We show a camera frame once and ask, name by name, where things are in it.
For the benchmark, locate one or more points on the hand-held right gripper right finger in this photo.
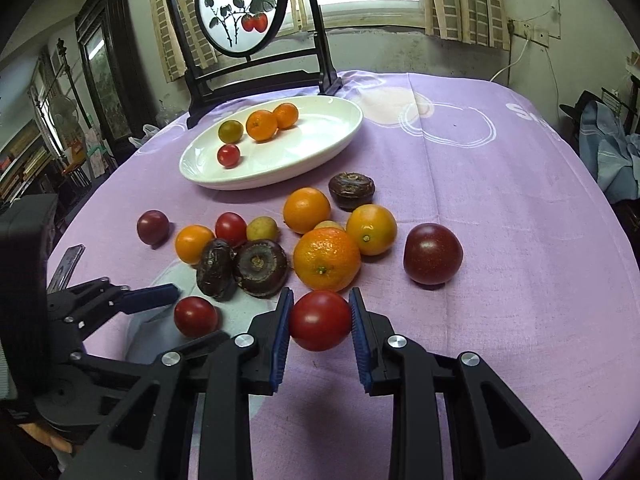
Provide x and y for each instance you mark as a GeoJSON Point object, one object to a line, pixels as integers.
{"type": "Point", "coordinates": [361, 350]}

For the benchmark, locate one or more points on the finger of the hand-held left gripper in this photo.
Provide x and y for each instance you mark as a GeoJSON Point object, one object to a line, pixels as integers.
{"type": "Point", "coordinates": [150, 297]}
{"type": "Point", "coordinates": [115, 367]}

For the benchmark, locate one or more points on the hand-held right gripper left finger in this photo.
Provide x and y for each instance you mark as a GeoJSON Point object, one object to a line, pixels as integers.
{"type": "Point", "coordinates": [280, 345]}

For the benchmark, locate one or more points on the red cherry tomato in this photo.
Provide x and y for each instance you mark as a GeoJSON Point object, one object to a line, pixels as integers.
{"type": "Point", "coordinates": [230, 225]}
{"type": "Point", "coordinates": [320, 320]}
{"type": "Point", "coordinates": [228, 155]}
{"type": "Point", "coordinates": [195, 316]}

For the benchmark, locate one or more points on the dark dried date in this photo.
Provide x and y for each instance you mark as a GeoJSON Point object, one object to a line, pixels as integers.
{"type": "Point", "coordinates": [214, 272]}

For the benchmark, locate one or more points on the small orange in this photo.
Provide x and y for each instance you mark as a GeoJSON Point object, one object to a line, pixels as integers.
{"type": "Point", "coordinates": [192, 242]}
{"type": "Point", "coordinates": [261, 125]}
{"type": "Point", "coordinates": [286, 115]}
{"type": "Point", "coordinates": [306, 210]}

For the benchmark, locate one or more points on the small dark red tomato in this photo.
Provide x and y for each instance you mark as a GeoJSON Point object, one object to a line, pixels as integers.
{"type": "Point", "coordinates": [152, 226]}

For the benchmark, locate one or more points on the dark brown water chestnut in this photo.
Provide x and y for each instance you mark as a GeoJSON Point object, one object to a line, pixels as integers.
{"type": "Point", "coordinates": [351, 191]}
{"type": "Point", "coordinates": [261, 268]}

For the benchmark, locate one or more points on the large bumpy mandarin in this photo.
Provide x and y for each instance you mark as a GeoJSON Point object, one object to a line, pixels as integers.
{"type": "Point", "coordinates": [326, 259]}

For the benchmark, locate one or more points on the yellow-green round fruit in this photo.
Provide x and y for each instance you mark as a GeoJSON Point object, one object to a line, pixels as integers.
{"type": "Point", "coordinates": [327, 225]}
{"type": "Point", "coordinates": [262, 229]}

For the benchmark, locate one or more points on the large dark purple plum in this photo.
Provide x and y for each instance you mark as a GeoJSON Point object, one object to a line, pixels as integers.
{"type": "Point", "coordinates": [432, 254]}

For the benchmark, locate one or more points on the smooth yellow-orange kumquat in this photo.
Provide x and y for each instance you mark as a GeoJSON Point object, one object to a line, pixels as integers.
{"type": "Point", "coordinates": [372, 229]}

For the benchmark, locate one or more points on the white oval plate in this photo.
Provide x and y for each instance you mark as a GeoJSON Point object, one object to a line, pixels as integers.
{"type": "Point", "coordinates": [300, 150]}

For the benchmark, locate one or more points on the person's left hand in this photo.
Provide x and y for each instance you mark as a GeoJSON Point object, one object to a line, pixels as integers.
{"type": "Point", "coordinates": [50, 439]}

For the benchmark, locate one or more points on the grey smartphone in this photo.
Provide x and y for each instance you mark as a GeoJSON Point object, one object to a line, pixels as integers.
{"type": "Point", "coordinates": [67, 262]}

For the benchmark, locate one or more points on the bookshelf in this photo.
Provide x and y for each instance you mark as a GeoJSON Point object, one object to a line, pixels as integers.
{"type": "Point", "coordinates": [22, 160]}

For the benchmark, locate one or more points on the white plastic bag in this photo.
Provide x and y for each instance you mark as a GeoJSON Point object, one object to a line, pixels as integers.
{"type": "Point", "coordinates": [145, 136]}

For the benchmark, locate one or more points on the green tomato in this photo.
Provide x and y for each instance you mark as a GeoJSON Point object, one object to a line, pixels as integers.
{"type": "Point", "coordinates": [230, 131]}

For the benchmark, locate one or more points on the black chair with painted panel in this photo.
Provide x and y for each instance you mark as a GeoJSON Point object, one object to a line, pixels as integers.
{"type": "Point", "coordinates": [240, 5]}

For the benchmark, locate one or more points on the blue cloth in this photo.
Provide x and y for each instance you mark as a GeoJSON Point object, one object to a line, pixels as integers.
{"type": "Point", "coordinates": [612, 155]}

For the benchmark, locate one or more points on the dark framed wall picture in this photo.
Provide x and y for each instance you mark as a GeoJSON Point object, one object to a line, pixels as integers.
{"type": "Point", "coordinates": [102, 60]}

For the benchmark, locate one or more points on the white wall socket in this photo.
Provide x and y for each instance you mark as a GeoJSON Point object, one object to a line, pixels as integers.
{"type": "Point", "coordinates": [530, 32]}

